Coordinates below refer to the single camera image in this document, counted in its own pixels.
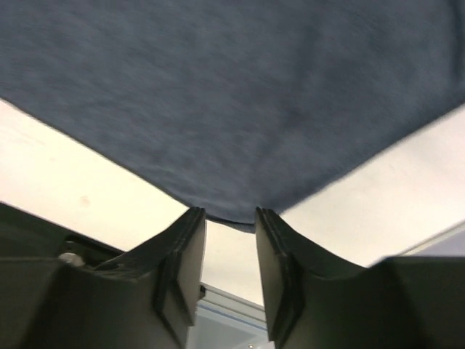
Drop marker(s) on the aluminium frame rail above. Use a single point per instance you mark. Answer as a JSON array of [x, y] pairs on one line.
[[228, 321]]

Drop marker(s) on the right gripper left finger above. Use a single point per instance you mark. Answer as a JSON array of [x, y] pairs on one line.
[[60, 289]]

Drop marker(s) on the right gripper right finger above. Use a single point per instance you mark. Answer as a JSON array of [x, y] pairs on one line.
[[316, 299]]

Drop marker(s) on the dark blue towel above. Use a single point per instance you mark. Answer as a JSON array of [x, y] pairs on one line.
[[231, 105]]

